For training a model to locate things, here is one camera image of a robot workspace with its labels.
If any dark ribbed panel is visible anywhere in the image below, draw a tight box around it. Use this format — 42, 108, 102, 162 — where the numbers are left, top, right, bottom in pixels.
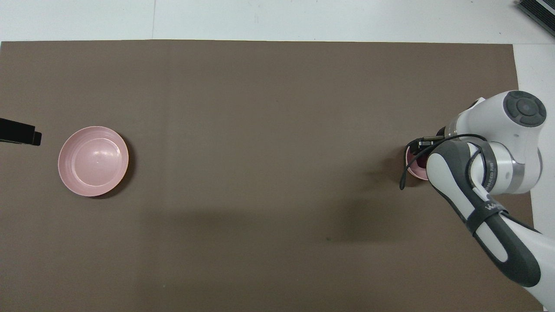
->
517, 0, 555, 38

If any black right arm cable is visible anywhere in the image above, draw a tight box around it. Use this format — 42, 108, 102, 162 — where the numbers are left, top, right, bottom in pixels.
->
398, 133, 542, 234

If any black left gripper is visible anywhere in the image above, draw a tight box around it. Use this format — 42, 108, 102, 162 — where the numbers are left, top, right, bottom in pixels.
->
0, 117, 42, 146

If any pink bowl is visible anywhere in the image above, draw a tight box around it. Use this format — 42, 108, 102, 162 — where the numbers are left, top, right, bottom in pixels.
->
405, 145, 431, 181

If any brown table mat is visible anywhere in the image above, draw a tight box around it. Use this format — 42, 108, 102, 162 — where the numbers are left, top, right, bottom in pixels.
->
0, 39, 534, 312

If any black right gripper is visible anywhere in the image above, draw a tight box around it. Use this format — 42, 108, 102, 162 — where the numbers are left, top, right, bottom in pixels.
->
407, 136, 447, 155

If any pink plate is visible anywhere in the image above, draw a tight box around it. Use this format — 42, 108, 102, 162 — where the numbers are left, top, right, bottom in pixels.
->
58, 126, 130, 197

